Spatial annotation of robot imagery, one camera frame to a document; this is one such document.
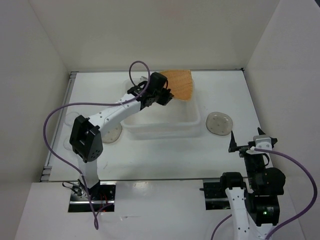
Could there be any woven bamboo fan tray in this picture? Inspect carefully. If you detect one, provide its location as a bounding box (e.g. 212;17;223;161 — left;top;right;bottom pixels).
159;69;194;102

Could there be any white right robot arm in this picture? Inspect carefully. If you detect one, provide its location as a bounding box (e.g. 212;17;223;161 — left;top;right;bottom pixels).
219;128;286;240

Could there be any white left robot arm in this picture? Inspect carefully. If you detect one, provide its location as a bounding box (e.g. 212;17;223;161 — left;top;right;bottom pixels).
69;72;174;200

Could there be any translucent plastic bin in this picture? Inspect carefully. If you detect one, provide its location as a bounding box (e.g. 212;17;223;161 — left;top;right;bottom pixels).
121;74;202;139

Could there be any clear glass cup rear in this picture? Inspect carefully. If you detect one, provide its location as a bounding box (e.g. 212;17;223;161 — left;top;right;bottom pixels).
64;111;80;127

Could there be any clear glass cup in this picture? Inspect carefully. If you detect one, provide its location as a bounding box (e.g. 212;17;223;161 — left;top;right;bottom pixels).
63;135;72;151
64;111;80;127

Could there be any clear glass cup front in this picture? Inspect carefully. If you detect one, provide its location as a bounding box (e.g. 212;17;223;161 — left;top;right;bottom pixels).
63;135;72;151

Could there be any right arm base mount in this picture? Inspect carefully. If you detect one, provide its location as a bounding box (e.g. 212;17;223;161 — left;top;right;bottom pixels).
199;178;230;211

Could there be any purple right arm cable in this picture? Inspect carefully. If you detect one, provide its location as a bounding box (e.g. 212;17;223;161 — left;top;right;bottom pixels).
209;147;317;240

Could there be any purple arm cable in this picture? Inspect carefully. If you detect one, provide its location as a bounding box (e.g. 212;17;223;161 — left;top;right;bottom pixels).
43;60;151;230
209;147;317;240

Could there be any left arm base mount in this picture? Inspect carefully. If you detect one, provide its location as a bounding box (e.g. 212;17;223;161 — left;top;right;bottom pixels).
61;181;116;213

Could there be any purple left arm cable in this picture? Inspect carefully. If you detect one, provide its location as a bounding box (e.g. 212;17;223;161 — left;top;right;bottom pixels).
43;60;151;230

